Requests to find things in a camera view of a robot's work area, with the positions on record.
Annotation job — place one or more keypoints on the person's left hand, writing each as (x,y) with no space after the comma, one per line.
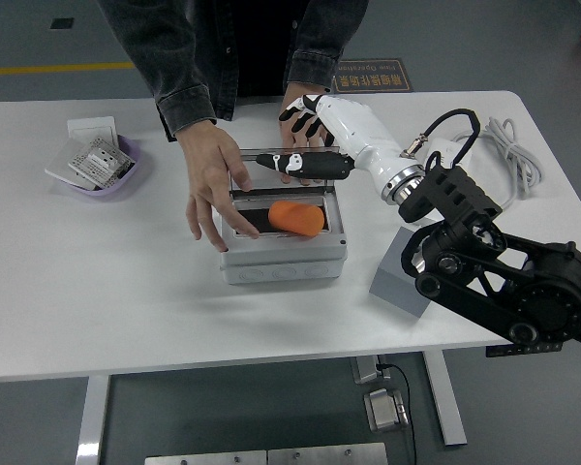
(295,92)

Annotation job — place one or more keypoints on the person's right hand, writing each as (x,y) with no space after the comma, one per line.
(213,160)

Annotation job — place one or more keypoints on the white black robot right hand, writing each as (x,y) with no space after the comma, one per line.
(363,131)

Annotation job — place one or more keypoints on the orange cylinder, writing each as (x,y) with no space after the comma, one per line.
(295,218)

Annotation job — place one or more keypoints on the grey enclosure box clear lid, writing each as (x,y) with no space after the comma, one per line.
(281,252)

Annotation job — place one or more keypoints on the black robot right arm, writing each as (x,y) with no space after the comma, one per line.
(537,300)

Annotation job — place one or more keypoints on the person's left forearm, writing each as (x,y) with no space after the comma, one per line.
(314,63)

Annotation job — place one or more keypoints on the grey cube with round hole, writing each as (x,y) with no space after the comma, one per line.
(392,286)

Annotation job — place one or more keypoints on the silver box under table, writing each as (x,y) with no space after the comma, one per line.
(365,370)

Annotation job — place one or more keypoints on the brown floor sign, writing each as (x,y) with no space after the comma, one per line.
(373,77)

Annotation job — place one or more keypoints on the person's torso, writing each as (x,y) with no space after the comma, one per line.
(252,48)

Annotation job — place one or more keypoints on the white power strip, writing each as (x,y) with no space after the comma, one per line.
(448,147)

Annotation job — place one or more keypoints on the printed socket module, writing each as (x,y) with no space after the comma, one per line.
(101,162)

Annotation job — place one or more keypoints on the purple plastic tray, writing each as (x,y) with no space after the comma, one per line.
(101,193)

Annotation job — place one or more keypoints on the flat white cover plate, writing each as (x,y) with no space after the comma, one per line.
(58,164)

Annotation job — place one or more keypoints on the yellow floor tape line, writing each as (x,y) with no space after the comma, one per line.
(53,69)

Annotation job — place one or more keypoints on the black floor cover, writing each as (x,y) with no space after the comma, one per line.
(62,23)

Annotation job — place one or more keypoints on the black table control panel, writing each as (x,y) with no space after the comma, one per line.
(523,350)

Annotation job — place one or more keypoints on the white table leg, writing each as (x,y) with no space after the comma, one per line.
(93,421)
(445,397)

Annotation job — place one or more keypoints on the silver metal floor unit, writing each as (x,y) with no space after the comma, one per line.
(385,409)

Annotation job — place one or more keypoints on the grey metal plate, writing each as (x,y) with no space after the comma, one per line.
(327,455)
(205,458)

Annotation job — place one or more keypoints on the white wall switch plate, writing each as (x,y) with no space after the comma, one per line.
(92,128)

